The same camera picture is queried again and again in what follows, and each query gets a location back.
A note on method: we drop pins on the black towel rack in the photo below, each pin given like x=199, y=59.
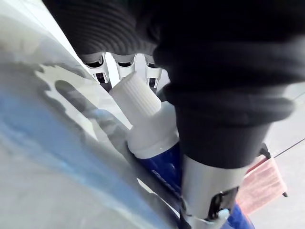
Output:
x=268, y=155

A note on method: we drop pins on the pink towel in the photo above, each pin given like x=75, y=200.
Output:
x=259, y=183

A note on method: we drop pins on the translucent blue-grey plastic cup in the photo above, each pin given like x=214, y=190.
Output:
x=59, y=133

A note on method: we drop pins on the blue toothpaste tube white cap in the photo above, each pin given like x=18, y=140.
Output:
x=145, y=114

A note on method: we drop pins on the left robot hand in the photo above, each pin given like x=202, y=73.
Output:
x=214, y=59

